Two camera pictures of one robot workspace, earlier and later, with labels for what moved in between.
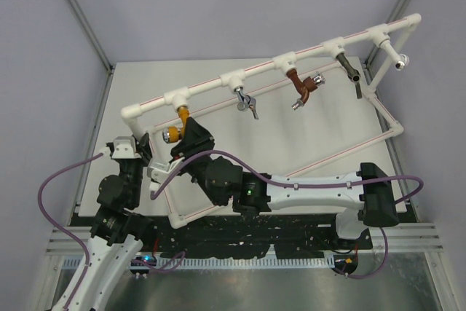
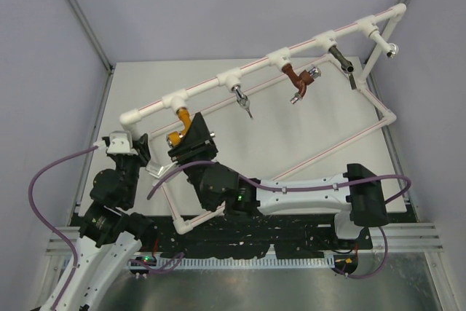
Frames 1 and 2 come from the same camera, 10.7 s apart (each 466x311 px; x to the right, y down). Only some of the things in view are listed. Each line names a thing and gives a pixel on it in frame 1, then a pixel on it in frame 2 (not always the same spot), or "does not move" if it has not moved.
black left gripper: [143, 148] does not move
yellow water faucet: [171, 134] does not move
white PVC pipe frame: [130, 111] → [369, 28]
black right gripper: [196, 140] does not move
